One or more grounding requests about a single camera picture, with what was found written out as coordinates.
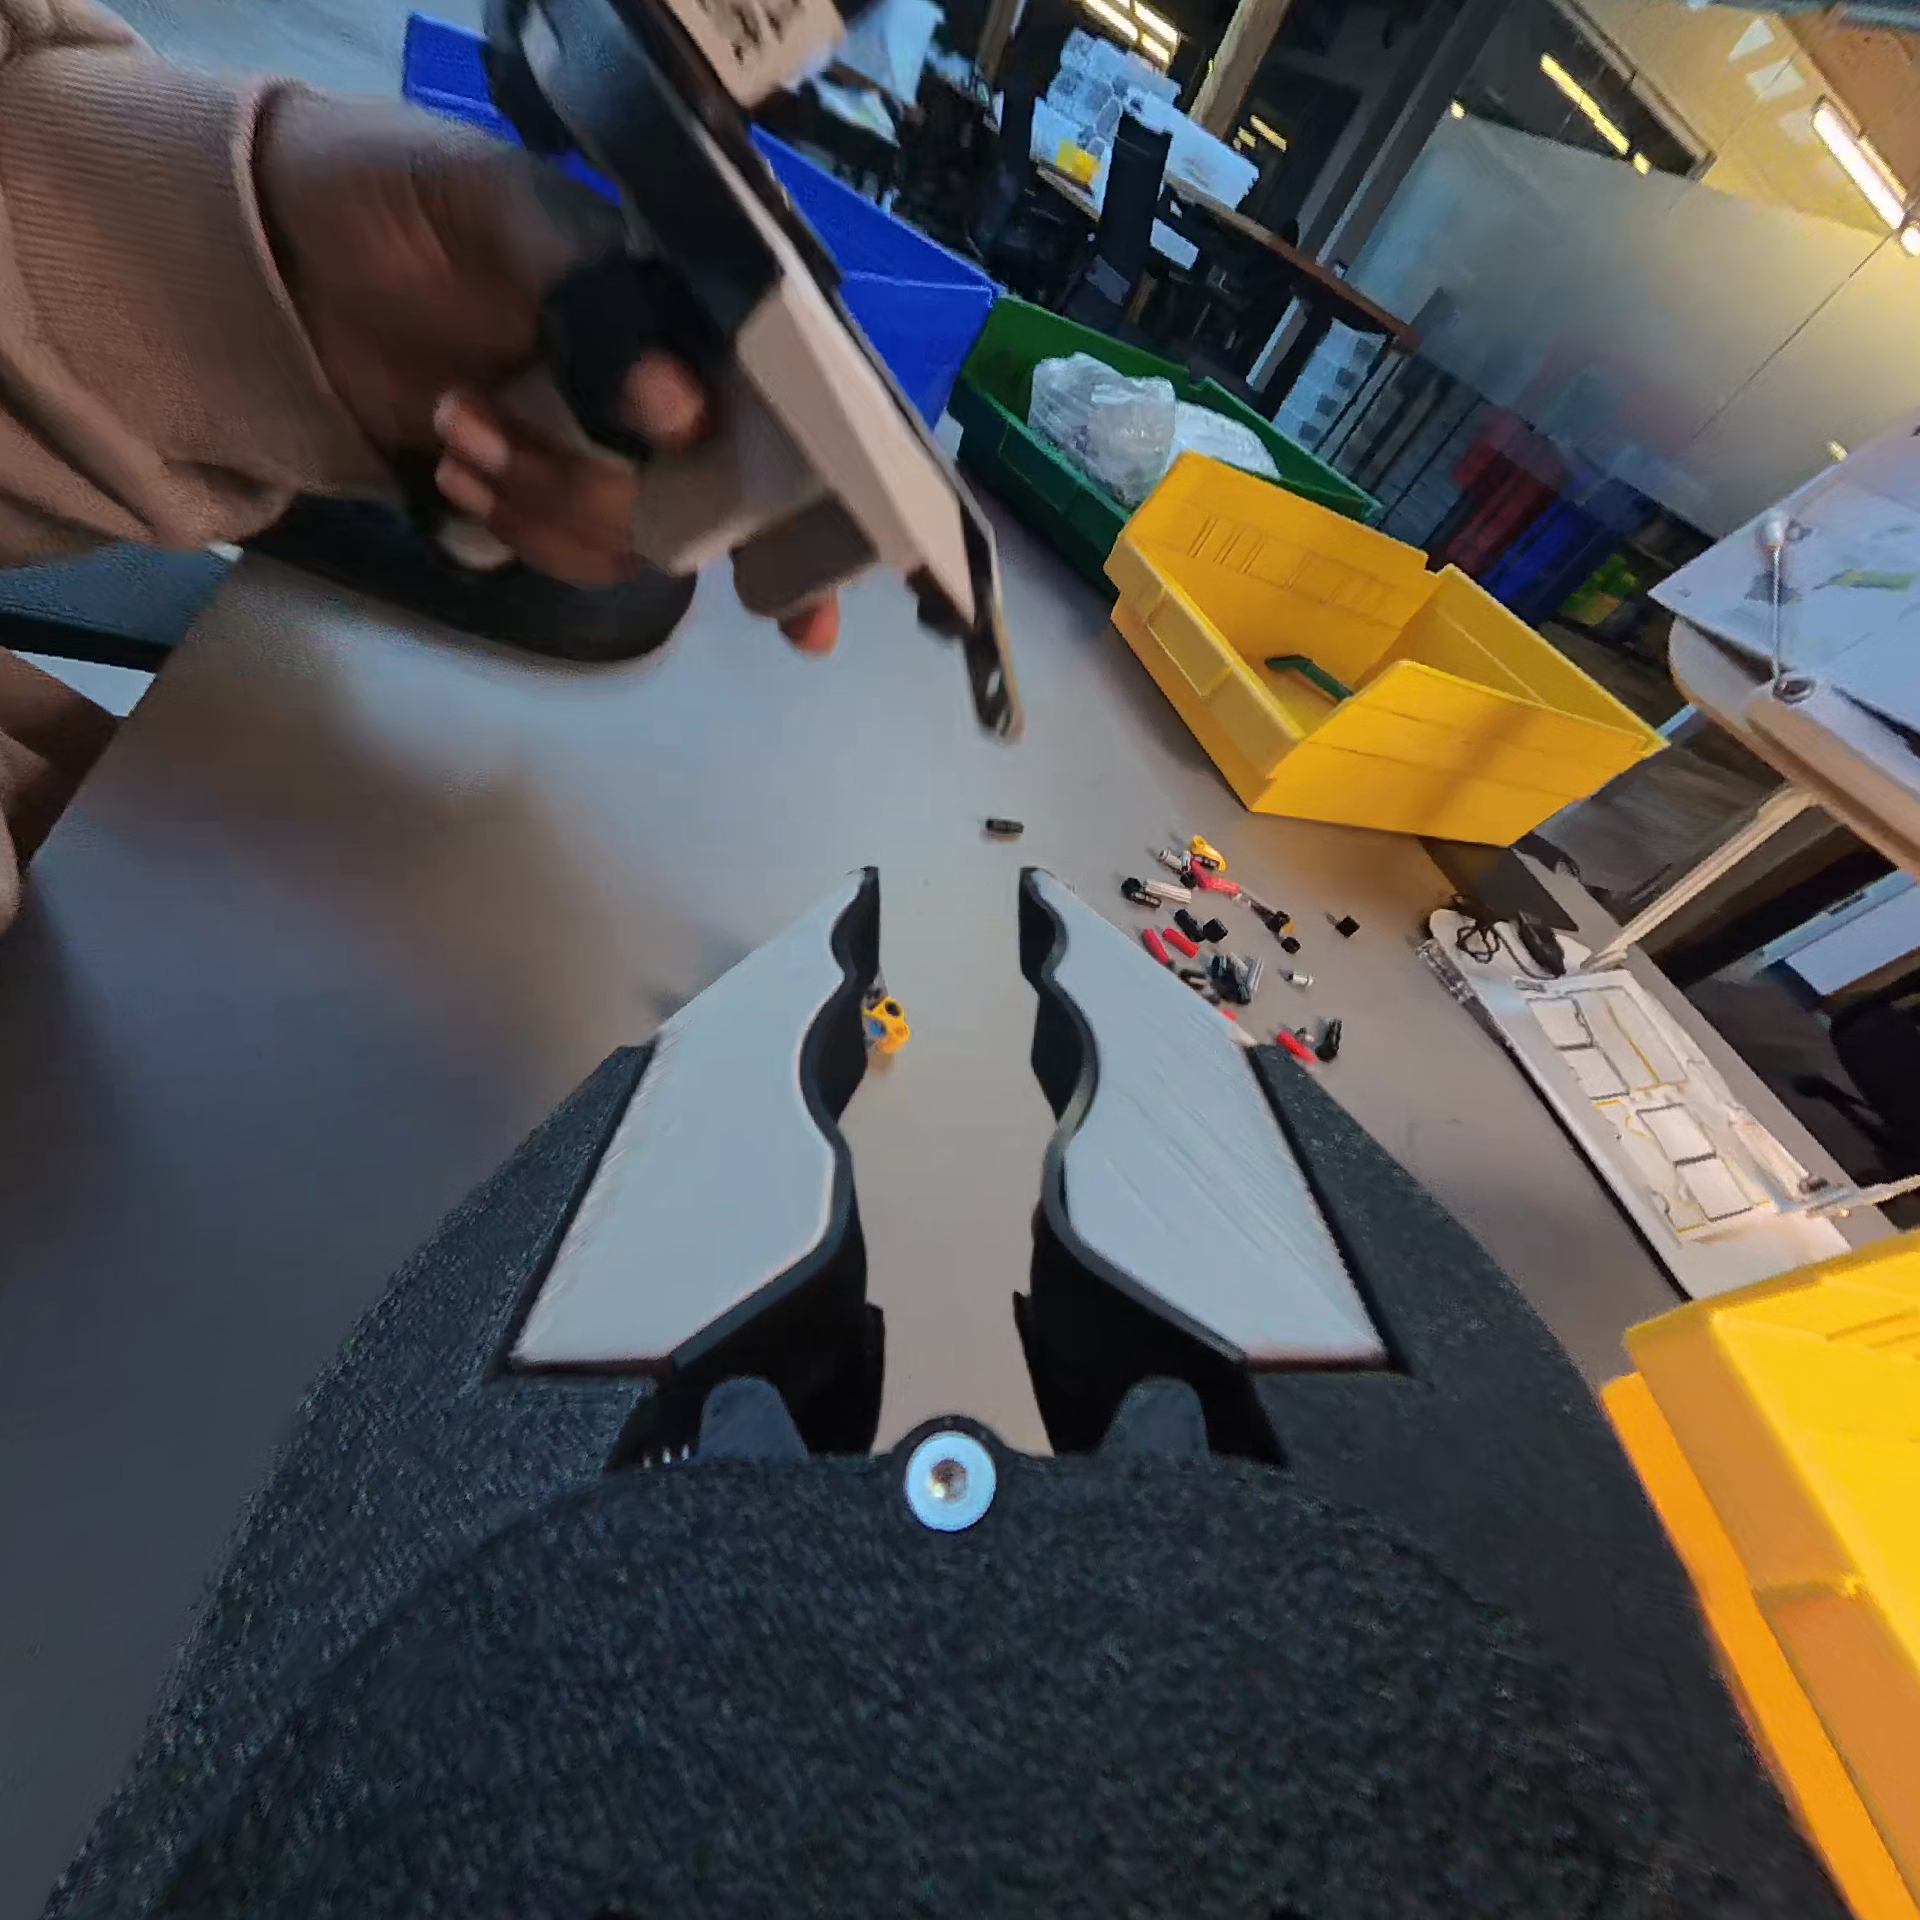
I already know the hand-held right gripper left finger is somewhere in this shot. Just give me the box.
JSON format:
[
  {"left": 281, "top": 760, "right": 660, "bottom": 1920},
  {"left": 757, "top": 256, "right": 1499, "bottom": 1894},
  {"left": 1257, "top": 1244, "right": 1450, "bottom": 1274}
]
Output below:
[{"left": 508, "top": 868, "right": 891, "bottom": 1414}]

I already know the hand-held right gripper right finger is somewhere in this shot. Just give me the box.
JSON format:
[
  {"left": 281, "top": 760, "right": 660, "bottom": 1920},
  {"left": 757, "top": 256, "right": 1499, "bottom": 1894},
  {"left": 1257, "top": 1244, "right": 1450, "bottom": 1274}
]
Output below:
[{"left": 1017, "top": 868, "right": 1392, "bottom": 1414}]

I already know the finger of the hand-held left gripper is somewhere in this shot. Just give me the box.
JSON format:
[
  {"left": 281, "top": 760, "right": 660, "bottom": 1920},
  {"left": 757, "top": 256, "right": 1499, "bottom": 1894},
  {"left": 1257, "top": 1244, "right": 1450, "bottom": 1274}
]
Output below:
[{"left": 730, "top": 256, "right": 1025, "bottom": 741}]

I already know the yellow plastic bin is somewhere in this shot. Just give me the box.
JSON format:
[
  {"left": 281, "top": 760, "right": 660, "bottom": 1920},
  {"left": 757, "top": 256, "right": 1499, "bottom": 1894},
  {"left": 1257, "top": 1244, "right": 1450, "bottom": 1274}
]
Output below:
[
  {"left": 1603, "top": 1240, "right": 1920, "bottom": 1920},
  {"left": 1102, "top": 450, "right": 1677, "bottom": 852}
]

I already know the person's left forearm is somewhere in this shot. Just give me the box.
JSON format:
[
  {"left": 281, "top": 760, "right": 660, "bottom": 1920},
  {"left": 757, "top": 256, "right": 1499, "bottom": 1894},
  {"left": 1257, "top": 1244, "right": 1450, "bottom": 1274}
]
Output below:
[{"left": 0, "top": 0, "right": 394, "bottom": 574}]

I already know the grey desk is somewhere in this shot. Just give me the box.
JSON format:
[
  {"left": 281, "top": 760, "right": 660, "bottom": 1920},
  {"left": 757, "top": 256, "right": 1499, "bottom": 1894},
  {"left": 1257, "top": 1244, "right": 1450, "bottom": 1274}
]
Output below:
[{"left": 0, "top": 511, "right": 1920, "bottom": 1920}]

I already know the person's left hand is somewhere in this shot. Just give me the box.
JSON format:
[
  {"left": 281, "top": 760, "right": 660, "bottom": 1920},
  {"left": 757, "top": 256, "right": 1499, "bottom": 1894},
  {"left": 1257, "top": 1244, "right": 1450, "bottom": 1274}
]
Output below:
[{"left": 256, "top": 86, "right": 852, "bottom": 660}]

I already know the green plastic bin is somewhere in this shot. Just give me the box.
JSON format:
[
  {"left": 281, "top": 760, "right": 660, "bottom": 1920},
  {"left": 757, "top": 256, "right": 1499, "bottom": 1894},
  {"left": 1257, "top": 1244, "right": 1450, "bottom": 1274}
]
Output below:
[{"left": 955, "top": 290, "right": 1380, "bottom": 588}]

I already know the blue plastic bin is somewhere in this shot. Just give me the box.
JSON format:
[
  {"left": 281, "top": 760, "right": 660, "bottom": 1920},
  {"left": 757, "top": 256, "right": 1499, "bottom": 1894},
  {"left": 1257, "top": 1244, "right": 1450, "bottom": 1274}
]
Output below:
[{"left": 402, "top": 15, "right": 1001, "bottom": 422}]

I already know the clear plastic bag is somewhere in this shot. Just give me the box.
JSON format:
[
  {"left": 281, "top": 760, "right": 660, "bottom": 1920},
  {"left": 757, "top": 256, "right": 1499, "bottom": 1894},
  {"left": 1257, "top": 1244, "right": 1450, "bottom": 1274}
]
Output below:
[{"left": 1028, "top": 350, "right": 1280, "bottom": 503}]

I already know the pile of black red pieces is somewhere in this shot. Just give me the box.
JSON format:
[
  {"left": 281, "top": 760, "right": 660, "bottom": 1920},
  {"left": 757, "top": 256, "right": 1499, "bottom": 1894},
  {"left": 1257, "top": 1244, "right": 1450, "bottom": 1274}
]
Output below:
[{"left": 986, "top": 813, "right": 1357, "bottom": 1075}]

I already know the black office chair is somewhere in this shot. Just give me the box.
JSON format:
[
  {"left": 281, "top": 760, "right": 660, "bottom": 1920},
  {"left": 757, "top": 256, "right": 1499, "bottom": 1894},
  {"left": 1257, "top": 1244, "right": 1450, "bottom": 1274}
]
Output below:
[{"left": 1037, "top": 108, "right": 1188, "bottom": 330}]

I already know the black flat device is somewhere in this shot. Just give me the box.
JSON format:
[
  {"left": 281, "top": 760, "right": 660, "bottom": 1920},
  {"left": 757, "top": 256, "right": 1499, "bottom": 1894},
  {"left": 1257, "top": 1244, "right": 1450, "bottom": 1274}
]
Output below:
[{"left": 1435, "top": 841, "right": 1624, "bottom": 960}]

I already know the wooden background table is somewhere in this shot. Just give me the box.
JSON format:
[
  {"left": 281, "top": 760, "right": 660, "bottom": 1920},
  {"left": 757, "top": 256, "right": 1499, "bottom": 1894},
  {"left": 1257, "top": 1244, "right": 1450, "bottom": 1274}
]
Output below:
[{"left": 1187, "top": 198, "right": 1415, "bottom": 422}]

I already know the printed instruction sheet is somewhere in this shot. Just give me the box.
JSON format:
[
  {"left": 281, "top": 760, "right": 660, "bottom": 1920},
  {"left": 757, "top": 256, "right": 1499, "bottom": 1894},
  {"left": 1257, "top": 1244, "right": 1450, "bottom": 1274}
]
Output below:
[{"left": 1411, "top": 912, "right": 1864, "bottom": 1300}]

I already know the stack of coloured crates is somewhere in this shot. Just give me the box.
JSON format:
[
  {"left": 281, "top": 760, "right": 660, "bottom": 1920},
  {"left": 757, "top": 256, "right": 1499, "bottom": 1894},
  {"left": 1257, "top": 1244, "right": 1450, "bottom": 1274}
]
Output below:
[{"left": 1442, "top": 422, "right": 1685, "bottom": 635}]

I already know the person's torso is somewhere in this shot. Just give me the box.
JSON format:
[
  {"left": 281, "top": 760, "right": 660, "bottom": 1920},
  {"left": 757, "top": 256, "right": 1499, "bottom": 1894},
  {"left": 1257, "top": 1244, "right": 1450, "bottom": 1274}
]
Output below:
[{"left": 0, "top": 646, "right": 124, "bottom": 931}]

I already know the open instruction manual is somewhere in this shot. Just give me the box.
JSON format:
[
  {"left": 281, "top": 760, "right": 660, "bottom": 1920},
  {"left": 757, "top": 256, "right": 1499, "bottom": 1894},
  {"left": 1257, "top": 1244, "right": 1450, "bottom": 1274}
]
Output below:
[{"left": 1650, "top": 422, "right": 1920, "bottom": 722}]

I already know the black cable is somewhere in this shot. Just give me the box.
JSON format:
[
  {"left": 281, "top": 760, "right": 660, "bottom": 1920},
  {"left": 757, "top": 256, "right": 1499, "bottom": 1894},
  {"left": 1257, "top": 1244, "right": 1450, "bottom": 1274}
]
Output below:
[{"left": 1435, "top": 912, "right": 1570, "bottom": 984}]

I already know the wooden support post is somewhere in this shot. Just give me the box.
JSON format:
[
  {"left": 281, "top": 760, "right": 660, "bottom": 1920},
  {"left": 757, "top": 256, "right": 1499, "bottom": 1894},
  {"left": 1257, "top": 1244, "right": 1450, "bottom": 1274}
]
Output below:
[{"left": 1201, "top": 0, "right": 1292, "bottom": 123}]

